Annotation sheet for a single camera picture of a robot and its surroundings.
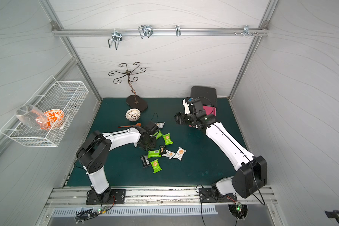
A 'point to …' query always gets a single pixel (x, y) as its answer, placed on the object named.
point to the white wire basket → (67, 96)
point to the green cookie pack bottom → (156, 166)
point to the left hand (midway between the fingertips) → (153, 146)
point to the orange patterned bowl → (55, 117)
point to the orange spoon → (137, 125)
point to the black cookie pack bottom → (145, 161)
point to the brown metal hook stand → (134, 101)
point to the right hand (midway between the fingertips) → (179, 116)
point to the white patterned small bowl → (133, 115)
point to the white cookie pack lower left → (169, 154)
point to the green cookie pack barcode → (154, 153)
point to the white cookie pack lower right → (180, 153)
